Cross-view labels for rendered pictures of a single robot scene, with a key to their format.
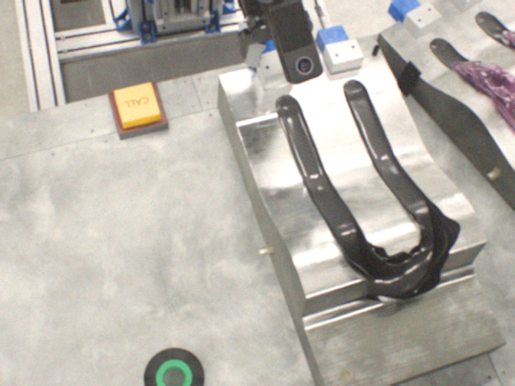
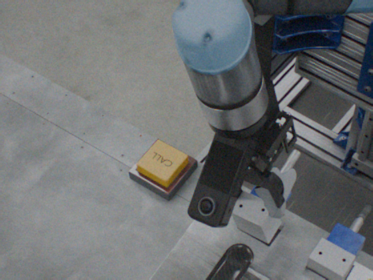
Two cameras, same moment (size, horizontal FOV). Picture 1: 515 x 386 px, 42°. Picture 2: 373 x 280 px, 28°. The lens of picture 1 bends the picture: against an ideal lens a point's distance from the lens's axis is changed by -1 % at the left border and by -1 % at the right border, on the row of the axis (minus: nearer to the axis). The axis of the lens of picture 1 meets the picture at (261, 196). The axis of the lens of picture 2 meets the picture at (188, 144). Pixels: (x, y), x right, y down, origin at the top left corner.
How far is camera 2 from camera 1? 53 cm
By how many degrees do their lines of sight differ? 34
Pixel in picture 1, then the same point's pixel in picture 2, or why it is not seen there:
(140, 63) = (326, 181)
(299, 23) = (229, 168)
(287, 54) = (201, 186)
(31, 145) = (78, 130)
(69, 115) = (122, 133)
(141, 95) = (170, 158)
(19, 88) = not seen: hidden behind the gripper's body
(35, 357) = not seen: outside the picture
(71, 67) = not seen: hidden behind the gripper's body
